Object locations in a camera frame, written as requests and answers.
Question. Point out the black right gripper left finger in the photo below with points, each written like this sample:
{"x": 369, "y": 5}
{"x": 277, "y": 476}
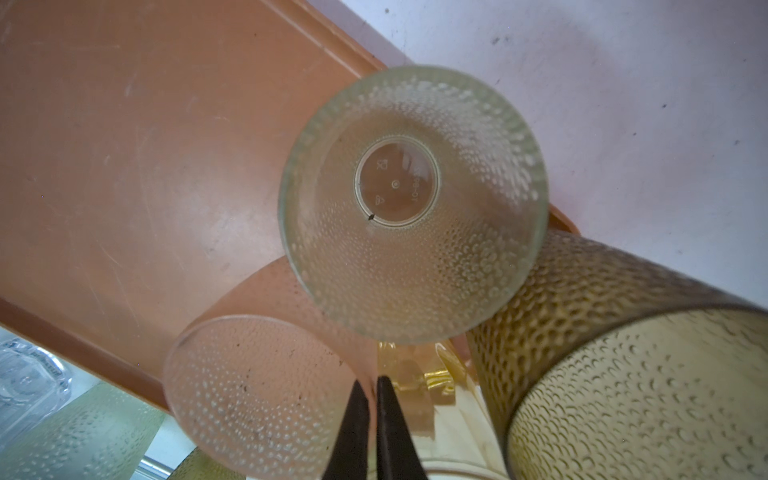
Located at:
{"x": 349, "y": 458}

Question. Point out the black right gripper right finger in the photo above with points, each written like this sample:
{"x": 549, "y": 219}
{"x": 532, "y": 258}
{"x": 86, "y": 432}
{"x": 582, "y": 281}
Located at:
{"x": 396, "y": 456}

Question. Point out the yellow faceted glass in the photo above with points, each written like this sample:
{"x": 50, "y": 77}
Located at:
{"x": 444, "y": 408}

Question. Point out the pink textured glass front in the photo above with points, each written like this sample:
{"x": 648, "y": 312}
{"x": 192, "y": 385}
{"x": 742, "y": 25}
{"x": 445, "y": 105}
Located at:
{"x": 260, "y": 381}

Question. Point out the olive brown textured glass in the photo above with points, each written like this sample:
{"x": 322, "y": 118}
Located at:
{"x": 605, "y": 365}

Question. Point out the pale green glass front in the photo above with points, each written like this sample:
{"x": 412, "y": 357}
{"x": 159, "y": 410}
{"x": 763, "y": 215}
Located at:
{"x": 103, "y": 434}

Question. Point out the pale green textured glass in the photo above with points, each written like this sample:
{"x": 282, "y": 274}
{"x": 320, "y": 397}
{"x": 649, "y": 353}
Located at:
{"x": 413, "y": 204}

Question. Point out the orange brown plastic tray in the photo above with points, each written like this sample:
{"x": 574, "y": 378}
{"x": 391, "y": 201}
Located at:
{"x": 142, "y": 145}

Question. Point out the olive glass front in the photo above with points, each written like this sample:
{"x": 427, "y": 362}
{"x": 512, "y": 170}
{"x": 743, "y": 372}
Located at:
{"x": 199, "y": 466}

